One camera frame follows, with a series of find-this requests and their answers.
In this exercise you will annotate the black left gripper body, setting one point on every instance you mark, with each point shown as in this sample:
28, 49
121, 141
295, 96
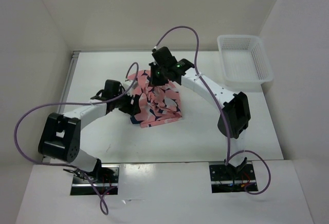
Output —
127, 97

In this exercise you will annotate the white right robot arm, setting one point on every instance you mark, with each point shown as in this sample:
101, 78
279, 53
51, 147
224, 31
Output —
233, 107

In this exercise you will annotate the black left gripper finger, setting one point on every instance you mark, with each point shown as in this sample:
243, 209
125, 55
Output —
135, 106
127, 107

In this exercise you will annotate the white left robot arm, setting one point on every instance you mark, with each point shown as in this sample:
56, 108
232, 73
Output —
62, 132

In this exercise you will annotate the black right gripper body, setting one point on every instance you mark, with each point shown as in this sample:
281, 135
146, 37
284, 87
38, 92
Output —
162, 70

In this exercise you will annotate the white plastic basket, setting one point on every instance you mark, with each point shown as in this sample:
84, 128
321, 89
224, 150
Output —
244, 61

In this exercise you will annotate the pink shark print shorts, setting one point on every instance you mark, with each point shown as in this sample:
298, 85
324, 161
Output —
158, 104

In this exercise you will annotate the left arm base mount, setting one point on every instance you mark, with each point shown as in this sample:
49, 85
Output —
107, 184

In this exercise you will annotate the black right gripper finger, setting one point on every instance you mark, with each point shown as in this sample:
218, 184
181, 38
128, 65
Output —
155, 77
161, 80

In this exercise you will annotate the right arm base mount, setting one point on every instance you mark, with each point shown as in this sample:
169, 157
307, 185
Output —
225, 180

